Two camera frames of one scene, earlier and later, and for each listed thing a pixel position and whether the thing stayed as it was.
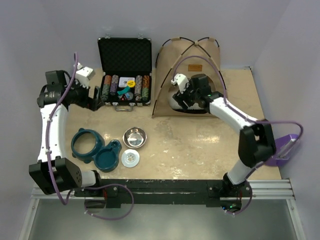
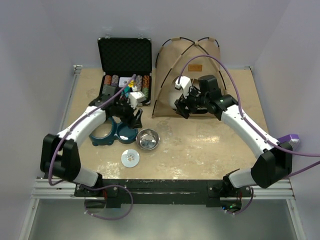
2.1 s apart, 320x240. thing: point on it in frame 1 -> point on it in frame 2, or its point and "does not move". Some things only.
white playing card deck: x=123 y=81 does not move
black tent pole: x=205 y=51 does not move
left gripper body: x=87 y=102 -> x=125 y=112
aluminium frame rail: x=281 y=189 does not move
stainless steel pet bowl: x=134 y=137 -> x=147 y=139
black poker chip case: x=126 y=64 does not move
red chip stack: x=107 y=79 does not move
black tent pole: x=163 y=81 does not move
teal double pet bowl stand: x=88 y=145 -> x=122 y=134
